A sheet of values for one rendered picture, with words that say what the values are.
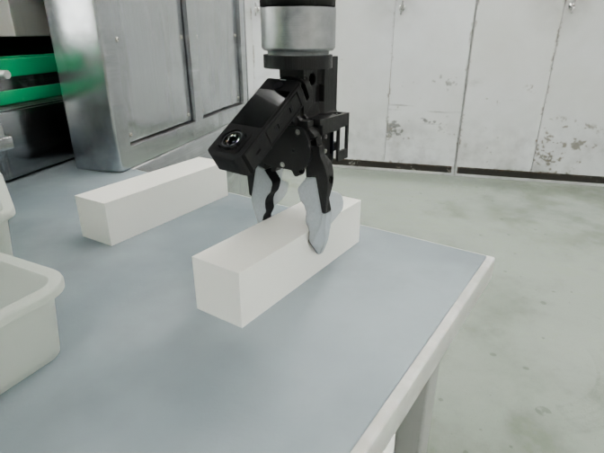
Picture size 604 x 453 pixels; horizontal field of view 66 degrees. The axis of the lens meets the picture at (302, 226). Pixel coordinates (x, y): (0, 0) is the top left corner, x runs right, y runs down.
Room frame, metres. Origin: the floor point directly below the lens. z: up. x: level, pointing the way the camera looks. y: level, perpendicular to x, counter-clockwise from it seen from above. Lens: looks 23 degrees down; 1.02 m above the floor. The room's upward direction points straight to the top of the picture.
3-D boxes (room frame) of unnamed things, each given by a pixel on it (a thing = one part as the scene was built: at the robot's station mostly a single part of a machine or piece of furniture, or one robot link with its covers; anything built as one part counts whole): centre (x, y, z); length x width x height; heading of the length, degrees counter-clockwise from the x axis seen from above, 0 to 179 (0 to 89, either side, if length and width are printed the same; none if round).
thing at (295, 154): (0.51, 0.00, 0.93); 0.09 x 0.08 x 0.12; 146
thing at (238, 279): (0.49, 0.02, 0.78); 0.24 x 0.06 x 0.06; 146
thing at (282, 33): (0.51, 0.01, 1.01); 0.08 x 0.08 x 0.05
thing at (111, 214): (0.68, 0.22, 0.78); 0.24 x 0.06 x 0.06; 149
